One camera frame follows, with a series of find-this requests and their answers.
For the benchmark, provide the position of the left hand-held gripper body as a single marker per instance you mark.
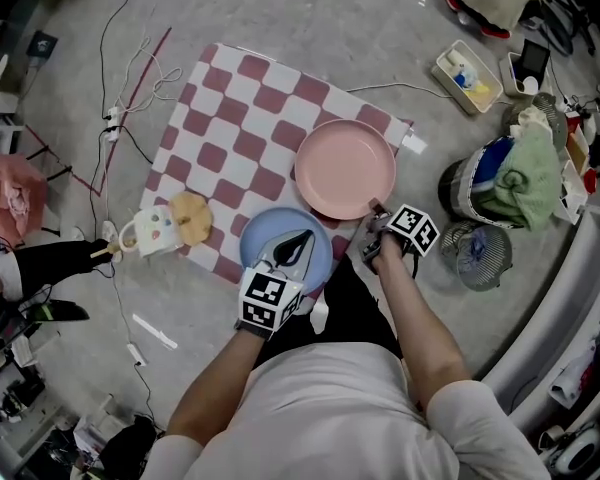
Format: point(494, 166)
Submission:
point(265, 298)

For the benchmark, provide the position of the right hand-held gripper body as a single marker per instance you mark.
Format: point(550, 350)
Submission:
point(412, 228)

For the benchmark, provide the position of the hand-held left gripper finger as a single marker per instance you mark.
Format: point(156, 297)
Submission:
point(275, 244)
point(307, 263)

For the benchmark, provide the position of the blue plate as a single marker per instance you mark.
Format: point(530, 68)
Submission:
point(257, 240)

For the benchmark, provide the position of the pink plate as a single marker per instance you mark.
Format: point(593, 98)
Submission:
point(345, 168)

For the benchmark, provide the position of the person's left forearm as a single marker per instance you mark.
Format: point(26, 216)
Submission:
point(215, 393)

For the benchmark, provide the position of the person's right forearm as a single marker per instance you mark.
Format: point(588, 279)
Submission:
point(420, 328)

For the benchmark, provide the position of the black wrist band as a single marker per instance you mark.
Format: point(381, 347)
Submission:
point(252, 330)

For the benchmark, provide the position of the striped laundry basket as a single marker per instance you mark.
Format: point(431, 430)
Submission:
point(457, 188)

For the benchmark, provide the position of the person's black shorts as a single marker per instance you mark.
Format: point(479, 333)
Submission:
point(355, 313)

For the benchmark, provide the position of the wooden mug stand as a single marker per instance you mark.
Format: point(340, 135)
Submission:
point(192, 215)

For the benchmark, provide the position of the blue cloth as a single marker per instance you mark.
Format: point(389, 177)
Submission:
point(490, 163)

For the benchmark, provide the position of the white mug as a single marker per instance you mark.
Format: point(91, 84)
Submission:
point(152, 230)

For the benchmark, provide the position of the green towel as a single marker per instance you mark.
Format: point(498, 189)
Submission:
point(530, 178)

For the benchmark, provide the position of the pink white checkered tablecloth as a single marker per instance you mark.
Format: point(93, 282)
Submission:
point(240, 118)

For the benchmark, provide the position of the person's white t-shirt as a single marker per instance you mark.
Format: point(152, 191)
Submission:
point(330, 418)

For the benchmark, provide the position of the white storage box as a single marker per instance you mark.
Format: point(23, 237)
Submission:
point(455, 94)

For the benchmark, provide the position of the slim white power strip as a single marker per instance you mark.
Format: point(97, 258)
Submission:
point(136, 354)

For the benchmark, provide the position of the white plastic bin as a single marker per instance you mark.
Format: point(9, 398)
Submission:
point(572, 188)

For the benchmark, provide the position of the white curved counter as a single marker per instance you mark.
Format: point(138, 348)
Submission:
point(555, 318)

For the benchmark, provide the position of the small white box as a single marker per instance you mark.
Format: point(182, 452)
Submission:
point(510, 80)

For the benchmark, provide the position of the grey mesh bowl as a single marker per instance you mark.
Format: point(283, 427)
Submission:
point(547, 113)

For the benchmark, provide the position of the red cup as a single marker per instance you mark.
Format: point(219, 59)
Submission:
point(589, 179)

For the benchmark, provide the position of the black tablet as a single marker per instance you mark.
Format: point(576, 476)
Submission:
point(535, 58)

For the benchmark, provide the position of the black office chair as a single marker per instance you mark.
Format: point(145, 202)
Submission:
point(555, 28)

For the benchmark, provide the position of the pink fabric chair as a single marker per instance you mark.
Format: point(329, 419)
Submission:
point(10, 193)

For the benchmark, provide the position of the dark grey waste bin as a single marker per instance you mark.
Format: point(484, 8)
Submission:
point(42, 44)

